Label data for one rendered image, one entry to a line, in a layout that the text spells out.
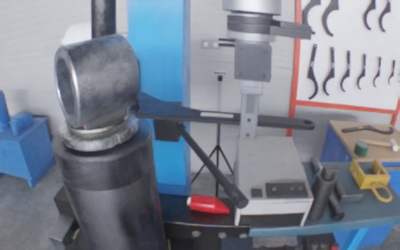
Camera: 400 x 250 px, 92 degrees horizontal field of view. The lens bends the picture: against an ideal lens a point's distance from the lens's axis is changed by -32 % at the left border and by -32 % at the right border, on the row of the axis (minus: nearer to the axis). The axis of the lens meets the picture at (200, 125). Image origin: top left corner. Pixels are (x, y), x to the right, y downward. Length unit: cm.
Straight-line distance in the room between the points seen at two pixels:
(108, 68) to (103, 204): 23
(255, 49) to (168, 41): 50
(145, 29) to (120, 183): 51
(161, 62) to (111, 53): 42
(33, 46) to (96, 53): 286
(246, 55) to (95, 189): 32
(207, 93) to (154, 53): 174
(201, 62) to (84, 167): 211
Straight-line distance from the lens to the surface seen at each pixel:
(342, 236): 216
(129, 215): 50
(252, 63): 34
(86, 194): 48
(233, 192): 53
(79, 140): 45
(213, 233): 87
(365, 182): 115
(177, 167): 97
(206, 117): 42
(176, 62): 82
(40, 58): 322
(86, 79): 40
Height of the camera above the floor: 169
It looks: 25 degrees down
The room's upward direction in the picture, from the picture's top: straight up
